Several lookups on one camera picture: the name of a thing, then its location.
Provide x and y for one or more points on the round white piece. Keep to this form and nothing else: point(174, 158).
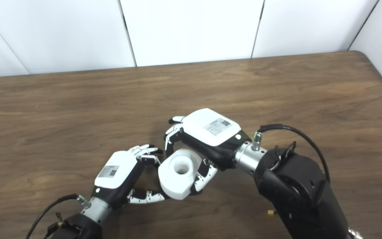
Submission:
point(174, 184)

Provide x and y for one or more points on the white and black left hand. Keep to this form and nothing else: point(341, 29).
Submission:
point(118, 172)

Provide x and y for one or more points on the white and black right hand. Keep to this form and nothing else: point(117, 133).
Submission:
point(211, 129)

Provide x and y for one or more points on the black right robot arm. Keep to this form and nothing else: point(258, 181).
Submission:
point(300, 196)

